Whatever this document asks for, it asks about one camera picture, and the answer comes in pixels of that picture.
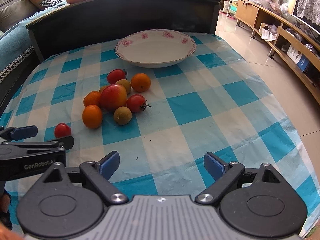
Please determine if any white lace cloth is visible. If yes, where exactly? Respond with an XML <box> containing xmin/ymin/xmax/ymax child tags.
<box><xmin>297</xmin><ymin>0</ymin><xmax>319</xmax><ymax>25</ymax></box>

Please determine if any brown longan middle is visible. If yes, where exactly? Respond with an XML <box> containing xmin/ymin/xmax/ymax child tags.
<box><xmin>116</xmin><ymin>79</ymin><xmax>131</xmax><ymax>94</ymax></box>

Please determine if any light wooden tv cabinet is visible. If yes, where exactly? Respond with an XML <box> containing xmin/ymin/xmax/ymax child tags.
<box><xmin>235</xmin><ymin>0</ymin><xmax>319</xmax><ymax>102</ymax></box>

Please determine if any brown longan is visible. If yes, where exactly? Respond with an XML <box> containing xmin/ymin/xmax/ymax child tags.
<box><xmin>113</xmin><ymin>106</ymin><xmax>132</xmax><ymax>125</ymax></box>
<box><xmin>116</xmin><ymin>79</ymin><xmax>131</xmax><ymax>94</ymax></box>

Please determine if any orange tangerine front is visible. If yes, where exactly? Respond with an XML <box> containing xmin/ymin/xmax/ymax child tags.
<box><xmin>82</xmin><ymin>105</ymin><xmax>103</xmax><ymax>129</ymax></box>

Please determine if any blue white checkered tablecloth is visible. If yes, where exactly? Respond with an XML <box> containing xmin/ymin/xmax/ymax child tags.
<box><xmin>1</xmin><ymin>34</ymin><xmax>319</xmax><ymax>232</ymax></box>

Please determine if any blue white box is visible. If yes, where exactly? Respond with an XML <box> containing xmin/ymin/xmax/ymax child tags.
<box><xmin>286</xmin><ymin>44</ymin><xmax>310</xmax><ymax>73</ymax></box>

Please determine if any brown longan front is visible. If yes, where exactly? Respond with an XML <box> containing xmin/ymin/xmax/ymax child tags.
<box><xmin>113</xmin><ymin>106</ymin><xmax>132</xmax><ymax>125</ymax></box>

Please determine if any grey sofa with cushions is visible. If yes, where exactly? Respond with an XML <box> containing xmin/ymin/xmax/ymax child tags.
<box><xmin>0</xmin><ymin>0</ymin><xmax>68</xmax><ymax>111</ymax></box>

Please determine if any orange tangerine left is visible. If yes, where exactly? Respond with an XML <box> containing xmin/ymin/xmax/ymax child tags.
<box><xmin>83</xmin><ymin>91</ymin><xmax>101</xmax><ymax>107</ymax></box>

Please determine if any red tomato with stem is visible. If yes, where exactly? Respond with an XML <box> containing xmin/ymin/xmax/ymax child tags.
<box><xmin>126</xmin><ymin>94</ymin><xmax>150</xmax><ymax>113</ymax></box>

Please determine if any oblong red tomato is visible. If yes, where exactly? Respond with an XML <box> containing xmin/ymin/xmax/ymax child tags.
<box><xmin>107</xmin><ymin>69</ymin><xmax>127</xmax><ymax>85</ymax></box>

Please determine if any large red yellow mango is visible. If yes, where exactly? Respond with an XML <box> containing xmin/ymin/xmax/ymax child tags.
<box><xmin>100</xmin><ymin>84</ymin><xmax>127</xmax><ymax>112</ymax></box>

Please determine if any white floral porcelain plate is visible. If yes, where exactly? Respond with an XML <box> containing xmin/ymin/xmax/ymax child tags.
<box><xmin>114</xmin><ymin>29</ymin><xmax>196</xmax><ymax>68</ymax></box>

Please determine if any orange tangerine far right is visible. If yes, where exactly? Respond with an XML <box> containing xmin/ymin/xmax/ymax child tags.
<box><xmin>131</xmin><ymin>73</ymin><xmax>151</xmax><ymax>93</ymax></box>

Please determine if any small red cherry tomato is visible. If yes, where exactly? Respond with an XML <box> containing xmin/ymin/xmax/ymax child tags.
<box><xmin>54</xmin><ymin>123</ymin><xmax>72</xmax><ymax>138</ymax></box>

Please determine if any orange tangerine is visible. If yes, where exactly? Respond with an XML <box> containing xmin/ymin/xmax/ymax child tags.
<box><xmin>82</xmin><ymin>105</ymin><xmax>103</xmax><ymax>129</ymax></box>
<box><xmin>131</xmin><ymin>73</ymin><xmax>151</xmax><ymax>93</ymax></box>
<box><xmin>83</xmin><ymin>91</ymin><xmax>101</xmax><ymax>107</ymax></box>

